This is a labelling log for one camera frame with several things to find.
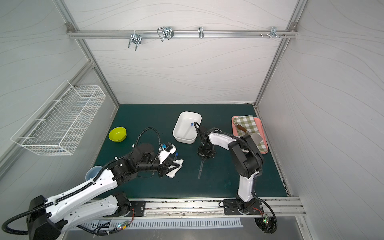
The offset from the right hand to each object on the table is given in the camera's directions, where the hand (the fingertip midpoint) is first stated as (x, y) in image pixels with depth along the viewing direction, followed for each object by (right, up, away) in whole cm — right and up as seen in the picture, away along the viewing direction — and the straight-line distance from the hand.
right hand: (202, 157), depth 92 cm
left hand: (-13, +2, -22) cm, 26 cm away
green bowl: (-58, +14, +9) cm, 60 cm away
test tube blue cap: (-7, +20, +16) cm, 27 cm away
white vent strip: (-45, -26, -21) cm, 57 cm away
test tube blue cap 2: (0, -1, -3) cm, 3 cm away
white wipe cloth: (-15, -2, -22) cm, 27 cm away
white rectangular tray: (-12, +16, +12) cm, 23 cm away
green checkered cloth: (+35, +22, +16) cm, 44 cm away
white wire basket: (-68, +20, -25) cm, 75 cm away
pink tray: (+41, +17, +12) cm, 46 cm away
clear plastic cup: (-60, -5, -12) cm, 62 cm away
